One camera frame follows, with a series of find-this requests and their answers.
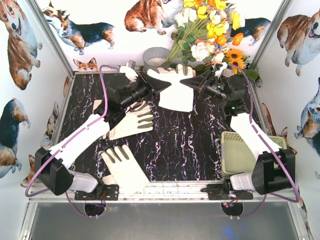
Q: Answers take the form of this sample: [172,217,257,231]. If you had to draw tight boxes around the work glove with grey band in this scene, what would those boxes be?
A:
[147,64,196,113]

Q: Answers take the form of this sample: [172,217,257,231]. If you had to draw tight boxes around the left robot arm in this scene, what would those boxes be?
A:
[35,72,171,200]

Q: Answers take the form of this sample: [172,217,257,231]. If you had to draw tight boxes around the work glove under left arm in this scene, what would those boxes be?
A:
[93,99,105,115]

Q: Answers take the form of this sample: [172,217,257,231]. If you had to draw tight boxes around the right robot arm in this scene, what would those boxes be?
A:
[180,70,299,196]

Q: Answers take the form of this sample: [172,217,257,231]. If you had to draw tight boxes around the green storage basket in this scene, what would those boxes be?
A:
[220,131,288,179]

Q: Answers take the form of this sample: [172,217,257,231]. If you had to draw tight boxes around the small white flower pot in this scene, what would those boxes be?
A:
[221,66,236,78]

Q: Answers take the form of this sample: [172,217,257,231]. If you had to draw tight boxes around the grey metal bucket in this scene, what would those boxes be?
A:
[142,47,170,71]

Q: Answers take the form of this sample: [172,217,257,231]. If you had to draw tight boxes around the artificial flower bouquet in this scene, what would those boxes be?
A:
[164,0,257,74]

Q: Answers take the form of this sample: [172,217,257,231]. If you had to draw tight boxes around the work glove near front edge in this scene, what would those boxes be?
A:
[101,145,150,198]

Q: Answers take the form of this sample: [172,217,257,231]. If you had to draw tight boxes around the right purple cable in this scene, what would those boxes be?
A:
[219,62,301,220]

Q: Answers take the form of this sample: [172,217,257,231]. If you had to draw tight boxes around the purple cable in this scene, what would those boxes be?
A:
[219,62,301,220]
[24,64,126,220]

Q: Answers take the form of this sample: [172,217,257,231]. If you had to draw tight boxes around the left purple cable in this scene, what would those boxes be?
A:
[24,64,126,220]

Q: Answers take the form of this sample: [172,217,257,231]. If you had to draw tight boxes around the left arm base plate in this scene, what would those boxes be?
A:
[74,184,120,201]

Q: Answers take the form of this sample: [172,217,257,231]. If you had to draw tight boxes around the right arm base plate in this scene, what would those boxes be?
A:
[204,184,254,200]

